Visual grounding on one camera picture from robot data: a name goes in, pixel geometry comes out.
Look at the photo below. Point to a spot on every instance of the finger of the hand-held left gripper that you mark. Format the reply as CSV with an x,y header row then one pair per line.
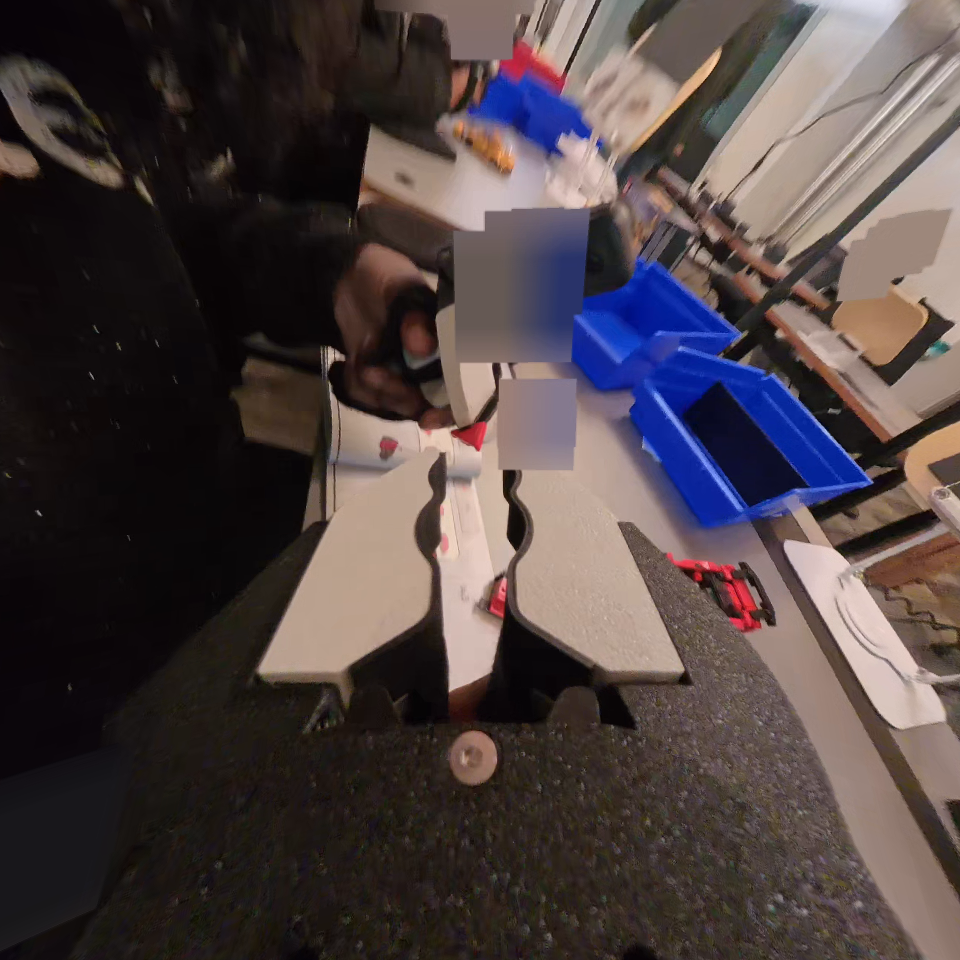
x,y
469,390

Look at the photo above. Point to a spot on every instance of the tan wooden chair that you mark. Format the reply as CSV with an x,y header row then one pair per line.
x,y
877,322

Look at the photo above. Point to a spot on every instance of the person's left forearm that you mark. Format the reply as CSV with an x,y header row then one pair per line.
x,y
285,277

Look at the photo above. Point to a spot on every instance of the yellow brick-built toy car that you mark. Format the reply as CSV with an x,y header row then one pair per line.
x,y
487,146

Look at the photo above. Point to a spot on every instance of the small black red brick assembly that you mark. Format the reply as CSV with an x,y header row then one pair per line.
x,y
474,436

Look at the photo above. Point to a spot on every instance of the white instruction booklet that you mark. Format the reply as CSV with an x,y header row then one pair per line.
x,y
472,540

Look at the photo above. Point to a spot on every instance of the wooden background desk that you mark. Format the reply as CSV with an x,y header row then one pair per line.
x,y
847,375

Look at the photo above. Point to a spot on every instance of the white bar bracket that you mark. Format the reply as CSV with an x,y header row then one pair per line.
x,y
949,506

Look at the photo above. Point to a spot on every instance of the red brick-built toy car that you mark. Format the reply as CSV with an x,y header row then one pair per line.
x,y
735,592

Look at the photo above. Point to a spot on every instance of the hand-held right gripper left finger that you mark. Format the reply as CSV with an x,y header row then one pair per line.
x,y
352,600

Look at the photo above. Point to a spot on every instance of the person's left hand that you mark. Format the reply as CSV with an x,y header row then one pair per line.
x,y
367,300

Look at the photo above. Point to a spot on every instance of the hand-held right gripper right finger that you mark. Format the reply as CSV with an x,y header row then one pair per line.
x,y
592,600

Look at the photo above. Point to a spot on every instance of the white round base plate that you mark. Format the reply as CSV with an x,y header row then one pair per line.
x,y
840,600

